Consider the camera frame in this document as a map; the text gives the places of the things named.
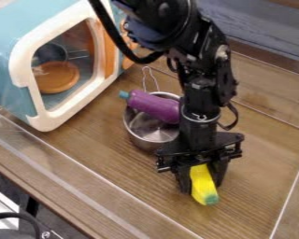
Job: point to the silver metal pot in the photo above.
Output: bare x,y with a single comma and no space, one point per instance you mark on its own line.
148,132

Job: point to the orange plate in microwave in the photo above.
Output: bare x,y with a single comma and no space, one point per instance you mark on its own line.
56,76

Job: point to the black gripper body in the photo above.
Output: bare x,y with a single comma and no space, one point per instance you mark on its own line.
201,144

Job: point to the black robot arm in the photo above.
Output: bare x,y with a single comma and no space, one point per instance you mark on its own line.
170,26

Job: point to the blue toy microwave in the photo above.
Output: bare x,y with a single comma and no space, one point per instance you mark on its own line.
44,31

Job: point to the yellow toy banana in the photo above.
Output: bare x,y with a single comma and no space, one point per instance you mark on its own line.
203,186

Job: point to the purple toy eggplant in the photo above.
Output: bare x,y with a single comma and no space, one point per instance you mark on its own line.
160,108

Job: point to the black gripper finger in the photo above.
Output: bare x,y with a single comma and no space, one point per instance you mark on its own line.
183,178
218,170

